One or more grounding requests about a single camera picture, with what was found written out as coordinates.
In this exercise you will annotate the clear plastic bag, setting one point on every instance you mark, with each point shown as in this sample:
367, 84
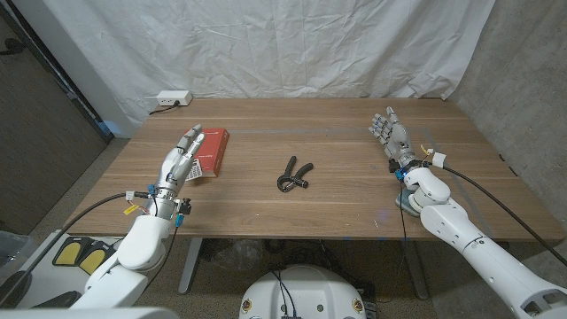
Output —
239, 254

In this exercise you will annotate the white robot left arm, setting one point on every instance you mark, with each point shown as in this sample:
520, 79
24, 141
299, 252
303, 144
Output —
142, 248

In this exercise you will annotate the small white calculator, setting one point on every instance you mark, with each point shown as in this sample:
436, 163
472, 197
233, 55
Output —
196, 170

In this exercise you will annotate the yellow black foot pedal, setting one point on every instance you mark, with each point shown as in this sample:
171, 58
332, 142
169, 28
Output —
95, 261
68, 253

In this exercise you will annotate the red hardcover book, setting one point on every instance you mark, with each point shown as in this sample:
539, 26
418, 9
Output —
215, 146

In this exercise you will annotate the dark wooden door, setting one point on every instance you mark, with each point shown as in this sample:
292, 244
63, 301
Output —
40, 133

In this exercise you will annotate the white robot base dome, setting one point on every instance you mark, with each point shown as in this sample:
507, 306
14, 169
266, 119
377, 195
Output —
310, 292

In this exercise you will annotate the white power outlet box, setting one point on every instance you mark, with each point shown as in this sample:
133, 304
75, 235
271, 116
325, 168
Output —
173, 97

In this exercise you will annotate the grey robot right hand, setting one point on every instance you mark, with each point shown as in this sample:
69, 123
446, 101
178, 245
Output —
398, 142

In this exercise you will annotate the white fabric backdrop sheet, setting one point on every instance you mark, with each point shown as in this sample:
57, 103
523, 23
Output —
274, 49

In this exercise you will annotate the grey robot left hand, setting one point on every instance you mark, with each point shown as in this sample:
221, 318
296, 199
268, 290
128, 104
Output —
177, 170

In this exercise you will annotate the teal grey block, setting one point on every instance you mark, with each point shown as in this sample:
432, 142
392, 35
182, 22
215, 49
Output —
405, 204

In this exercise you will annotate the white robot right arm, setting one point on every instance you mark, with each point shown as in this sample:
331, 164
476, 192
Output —
487, 261

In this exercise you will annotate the clear plastic bin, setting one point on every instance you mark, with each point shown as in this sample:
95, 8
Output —
13, 250

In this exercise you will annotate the white robot torso edge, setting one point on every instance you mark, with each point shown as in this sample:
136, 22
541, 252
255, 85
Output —
88, 314

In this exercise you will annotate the black hand grip strengthener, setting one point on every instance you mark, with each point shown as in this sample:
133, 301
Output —
289, 168

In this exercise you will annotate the white pedal platform board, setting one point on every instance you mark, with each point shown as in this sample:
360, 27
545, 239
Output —
53, 279

